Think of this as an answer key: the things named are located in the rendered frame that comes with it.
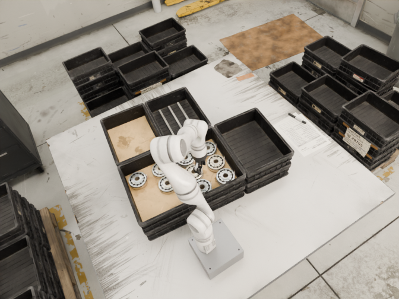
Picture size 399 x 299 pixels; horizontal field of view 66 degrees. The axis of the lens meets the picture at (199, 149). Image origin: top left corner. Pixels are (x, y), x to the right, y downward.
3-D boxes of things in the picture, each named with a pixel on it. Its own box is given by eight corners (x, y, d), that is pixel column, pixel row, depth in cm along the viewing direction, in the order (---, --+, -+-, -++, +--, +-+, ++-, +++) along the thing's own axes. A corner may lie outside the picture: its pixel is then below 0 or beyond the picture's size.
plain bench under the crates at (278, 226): (356, 238, 226) (396, 193, 170) (165, 378, 187) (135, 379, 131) (231, 110, 314) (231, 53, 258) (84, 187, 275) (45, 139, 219)
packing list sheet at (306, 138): (333, 141, 195) (333, 140, 194) (305, 158, 189) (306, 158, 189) (297, 111, 213) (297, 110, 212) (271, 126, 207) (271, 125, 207)
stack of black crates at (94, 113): (129, 102, 315) (122, 85, 296) (141, 120, 298) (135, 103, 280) (92, 119, 305) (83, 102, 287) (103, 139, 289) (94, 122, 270)
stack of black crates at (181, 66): (196, 70, 335) (192, 44, 307) (211, 86, 318) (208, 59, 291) (164, 86, 325) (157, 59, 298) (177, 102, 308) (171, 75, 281)
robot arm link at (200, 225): (199, 231, 122) (203, 245, 136) (214, 213, 126) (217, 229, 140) (183, 218, 126) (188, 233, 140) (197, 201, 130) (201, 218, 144)
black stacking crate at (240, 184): (246, 187, 169) (246, 175, 160) (197, 210, 163) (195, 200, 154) (213, 137, 192) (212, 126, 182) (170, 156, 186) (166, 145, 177)
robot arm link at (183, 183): (144, 151, 98) (171, 198, 115) (171, 148, 95) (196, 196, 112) (151, 131, 104) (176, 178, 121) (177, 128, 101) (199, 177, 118)
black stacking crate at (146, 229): (196, 210, 163) (195, 200, 154) (145, 235, 158) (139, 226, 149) (169, 157, 186) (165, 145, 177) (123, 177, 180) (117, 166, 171)
